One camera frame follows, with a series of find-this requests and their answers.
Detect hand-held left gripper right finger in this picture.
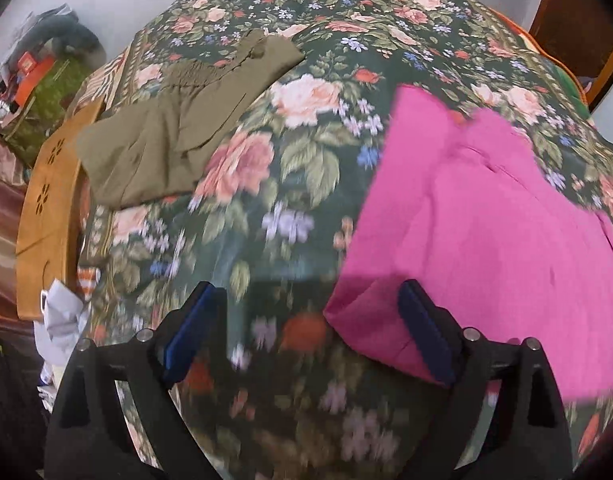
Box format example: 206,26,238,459
397,279,573,480

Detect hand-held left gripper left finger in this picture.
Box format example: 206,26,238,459
45,281,228,480

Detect pink pants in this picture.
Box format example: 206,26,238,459
323,85,613,404

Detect olive green pants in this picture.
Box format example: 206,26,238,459
76,28,306,209

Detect white paper pile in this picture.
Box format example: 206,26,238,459
33,280,91,377

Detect brown wooden lap table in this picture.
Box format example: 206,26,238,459
15,100,105,322

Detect pink brown curtain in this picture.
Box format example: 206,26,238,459
0,132,37,313

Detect floral blanket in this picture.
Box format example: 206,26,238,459
75,0,613,480

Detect striped cloth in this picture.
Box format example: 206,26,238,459
72,47,133,112

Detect green patterned storage bin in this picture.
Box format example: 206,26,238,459
0,57,96,167

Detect orange box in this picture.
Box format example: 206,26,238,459
15,55,56,104

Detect orange green bedding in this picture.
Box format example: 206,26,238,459
487,9,595,108

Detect brown wooden door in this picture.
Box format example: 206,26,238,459
529,0,613,113

